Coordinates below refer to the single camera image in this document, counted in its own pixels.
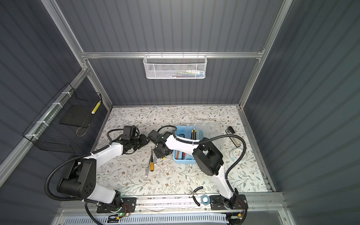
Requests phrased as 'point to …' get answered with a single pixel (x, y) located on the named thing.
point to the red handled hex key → (183, 155)
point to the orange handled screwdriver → (152, 166)
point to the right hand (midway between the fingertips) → (161, 154)
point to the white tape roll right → (234, 159)
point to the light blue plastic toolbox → (204, 130)
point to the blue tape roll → (205, 199)
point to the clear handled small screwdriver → (147, 169)
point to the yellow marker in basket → (95, 108)
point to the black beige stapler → (229, 131)
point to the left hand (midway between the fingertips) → (148, 140)
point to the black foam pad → (79, 115)
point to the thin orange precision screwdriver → (177, 154)
